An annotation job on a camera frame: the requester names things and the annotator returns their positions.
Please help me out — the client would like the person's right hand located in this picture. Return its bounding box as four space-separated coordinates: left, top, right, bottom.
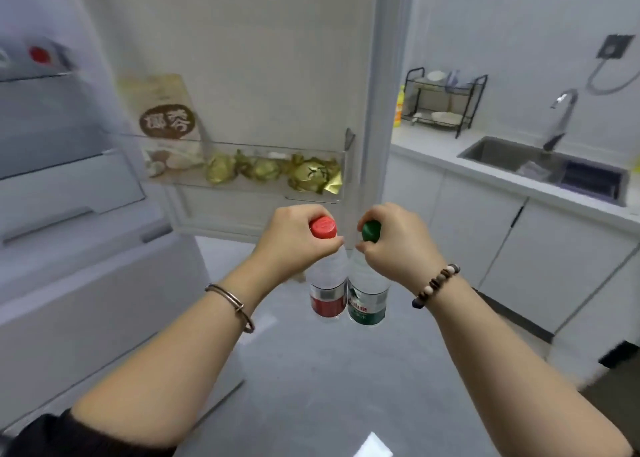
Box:
355 202 446 294

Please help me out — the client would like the person's left hand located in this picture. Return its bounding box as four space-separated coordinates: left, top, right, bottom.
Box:
249 204 346 286

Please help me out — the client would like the green cap bottle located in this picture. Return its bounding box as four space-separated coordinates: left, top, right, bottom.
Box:
347 220 392 328

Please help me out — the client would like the white refrigerator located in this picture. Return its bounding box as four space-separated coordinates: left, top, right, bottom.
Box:
0 0 417 432

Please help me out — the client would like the coconut snack pouch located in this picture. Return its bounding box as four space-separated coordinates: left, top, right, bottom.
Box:
117 74 206 178

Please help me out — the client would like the person's left forearm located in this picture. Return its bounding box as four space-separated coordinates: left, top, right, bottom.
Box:
72 261 266 448

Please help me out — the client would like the person's right forearm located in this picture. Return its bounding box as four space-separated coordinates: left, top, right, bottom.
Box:
425 276 633 457

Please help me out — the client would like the person's black left sleeve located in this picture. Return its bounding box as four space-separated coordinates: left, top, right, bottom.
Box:
0 409 177 457

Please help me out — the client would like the silver bangle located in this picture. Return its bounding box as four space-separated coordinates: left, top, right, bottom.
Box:
205 284 256 334

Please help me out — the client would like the steel kitchen sink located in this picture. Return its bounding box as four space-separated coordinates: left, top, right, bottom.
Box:
457 136 630 206

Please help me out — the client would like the translucent plastic bag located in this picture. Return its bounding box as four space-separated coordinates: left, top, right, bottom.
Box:
517 159 551 180

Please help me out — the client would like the chrome sink faucet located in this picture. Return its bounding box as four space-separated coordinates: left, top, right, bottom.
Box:
542 89 580 152

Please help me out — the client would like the white crisper drawer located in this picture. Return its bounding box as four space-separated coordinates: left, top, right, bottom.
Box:
0 149 147 245

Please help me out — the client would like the dark grey cabinet panel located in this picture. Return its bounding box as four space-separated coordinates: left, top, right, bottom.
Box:
579 359 640 440

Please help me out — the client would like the brown white beaded bracelet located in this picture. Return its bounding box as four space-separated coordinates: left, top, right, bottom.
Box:
411 263 461 310

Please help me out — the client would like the black wire dish rack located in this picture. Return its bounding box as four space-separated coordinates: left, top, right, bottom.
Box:
401 67 489 139

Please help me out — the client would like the grey power cable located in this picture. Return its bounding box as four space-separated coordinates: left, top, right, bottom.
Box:
585 59 640 96

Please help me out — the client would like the black wall outlet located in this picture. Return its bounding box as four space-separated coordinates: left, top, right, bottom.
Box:
595 34 635 61

